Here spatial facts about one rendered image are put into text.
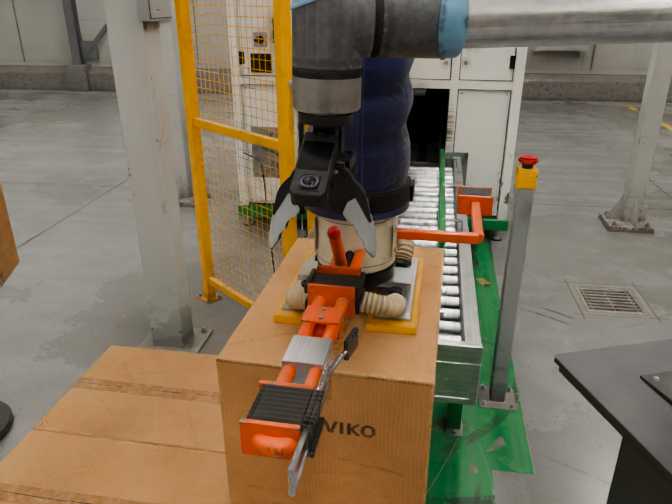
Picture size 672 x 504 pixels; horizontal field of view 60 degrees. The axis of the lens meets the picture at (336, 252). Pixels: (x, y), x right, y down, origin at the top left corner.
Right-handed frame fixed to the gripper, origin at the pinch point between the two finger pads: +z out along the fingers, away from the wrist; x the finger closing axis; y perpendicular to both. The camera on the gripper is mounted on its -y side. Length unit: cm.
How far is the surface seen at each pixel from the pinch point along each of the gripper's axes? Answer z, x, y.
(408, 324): 24.7, -12.5, 26.0
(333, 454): 45.7, -0.7, 10.5
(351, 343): 13.5, -4.9, -0.7
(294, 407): 12.0, -0.6, -18.8
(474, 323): 61, -32, 93
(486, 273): 119, -52, 260
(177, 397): 68, 49, 47
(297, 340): 12.7, 2.9, -2.8
